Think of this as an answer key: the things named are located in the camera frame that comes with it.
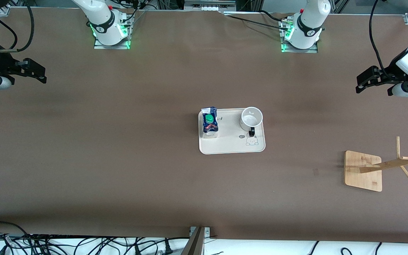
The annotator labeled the black floor cable bundle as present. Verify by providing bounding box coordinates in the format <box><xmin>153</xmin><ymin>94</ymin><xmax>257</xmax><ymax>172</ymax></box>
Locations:
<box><xmin>0</xmin><ymin>221</ymin><xmax>190</xmax><ymax>255</ymax></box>

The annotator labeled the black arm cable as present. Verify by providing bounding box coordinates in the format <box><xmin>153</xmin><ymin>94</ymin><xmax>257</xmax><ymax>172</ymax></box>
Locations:
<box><xmin>0</xmin><ymin>5</ymin><xmax>19</xmax><ymax>51</ymax></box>
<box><xmin>368</xmin><ymin>0</ymin><xmax>391</xmax><ymax>78</ymax></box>
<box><xmin>0</xmin><ymin>0</ymin><xmax>35</xmax><ymax>53</ymax></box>

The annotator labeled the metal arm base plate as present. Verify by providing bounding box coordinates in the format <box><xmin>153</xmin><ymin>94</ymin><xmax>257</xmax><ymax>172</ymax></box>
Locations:
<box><xmin>279</xmin><ymin>17</ymin><xmax>319</xmax><ymax>54</ymax></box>
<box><xmin>93</xmin><ymin>13</ymin><xmax>131</xmax><ymax>50</ymax></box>

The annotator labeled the white mug black handle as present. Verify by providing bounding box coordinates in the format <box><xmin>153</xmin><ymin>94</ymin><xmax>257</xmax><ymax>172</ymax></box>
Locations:
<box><xmin>239</xmin><ymin>107</ymin><xmax>264</xmax><ymax>138</ymax></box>

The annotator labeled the aluminium profile post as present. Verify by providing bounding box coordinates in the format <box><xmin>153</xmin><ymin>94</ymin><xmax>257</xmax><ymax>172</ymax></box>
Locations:
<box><xmin>181</xmin><ymin>226</ymin><xmax>211</xmax><ymax>255</ymax></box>

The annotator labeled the black table cable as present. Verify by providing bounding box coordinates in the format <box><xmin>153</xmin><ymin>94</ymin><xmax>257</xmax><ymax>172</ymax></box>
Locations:
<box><xmin>260</xmin><ymin>10</ymin><xmax>288</xmax><ymax>22</ymax></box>
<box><xmin>225</xmin><ymin>14</ymin><xmax>290</xmax><ymax>32</ymax></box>

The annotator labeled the cream plastic tray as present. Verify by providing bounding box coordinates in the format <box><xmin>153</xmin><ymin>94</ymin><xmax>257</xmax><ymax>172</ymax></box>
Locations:
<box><xmin>198</xmin><ymin>108</ymin><xmax>266</xmax><ymax>155</ymax></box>

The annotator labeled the grey power strip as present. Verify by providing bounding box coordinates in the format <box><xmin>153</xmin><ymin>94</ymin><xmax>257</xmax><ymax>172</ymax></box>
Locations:
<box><xmin>184</xmin><ymin>0</ymin><xmax>237</xmax><ymax>13</ymax></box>

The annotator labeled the blue milk carton green cap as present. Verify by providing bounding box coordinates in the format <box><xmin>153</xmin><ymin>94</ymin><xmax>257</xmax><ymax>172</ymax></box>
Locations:
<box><xmin>201</xmin><ymin>107</ymin><xmax>219</xmax><ymax>138</ymax></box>

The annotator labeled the wooden cup rack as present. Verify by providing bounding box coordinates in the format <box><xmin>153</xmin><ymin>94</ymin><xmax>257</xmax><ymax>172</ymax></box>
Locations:
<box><xmin>344</xmin><ymin>136</ymin><xmax>408</xmax><ymax>193</ymax></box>

